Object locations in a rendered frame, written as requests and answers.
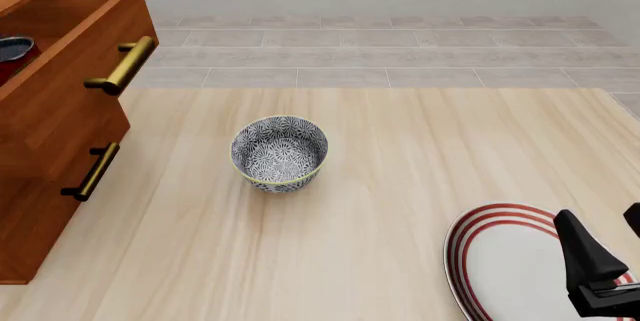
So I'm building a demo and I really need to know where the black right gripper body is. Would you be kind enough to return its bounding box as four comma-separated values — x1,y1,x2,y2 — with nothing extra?
567,271,640,317

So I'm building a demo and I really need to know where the dark red tin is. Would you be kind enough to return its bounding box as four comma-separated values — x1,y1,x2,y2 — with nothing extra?
0,35,41,88

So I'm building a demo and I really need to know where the short brass drawer handle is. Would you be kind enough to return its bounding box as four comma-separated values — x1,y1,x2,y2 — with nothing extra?
60,141,121,202

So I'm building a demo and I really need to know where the closed wooden drawer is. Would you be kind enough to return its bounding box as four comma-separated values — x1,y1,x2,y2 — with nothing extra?
0,108,132,183

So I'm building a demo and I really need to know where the white plate with red rings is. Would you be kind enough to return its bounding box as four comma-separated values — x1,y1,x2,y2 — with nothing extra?
443,202,640,321

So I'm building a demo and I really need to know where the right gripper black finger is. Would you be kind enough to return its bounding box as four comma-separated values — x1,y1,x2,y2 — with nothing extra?
553,208,629,293
623,202,640,237

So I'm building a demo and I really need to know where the long brass drawer handle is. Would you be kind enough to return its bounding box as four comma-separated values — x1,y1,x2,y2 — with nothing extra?
83,35,156,96

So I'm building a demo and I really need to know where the open wooden drawer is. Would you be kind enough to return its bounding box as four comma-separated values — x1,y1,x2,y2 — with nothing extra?
0,0,160,150

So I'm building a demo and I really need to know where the wooden cabinet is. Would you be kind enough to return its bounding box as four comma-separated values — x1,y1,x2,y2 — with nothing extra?
0,0,160,285

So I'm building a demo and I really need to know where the blue-white patterned bowl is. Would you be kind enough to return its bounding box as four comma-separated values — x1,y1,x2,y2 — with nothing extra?
229,114,330,194

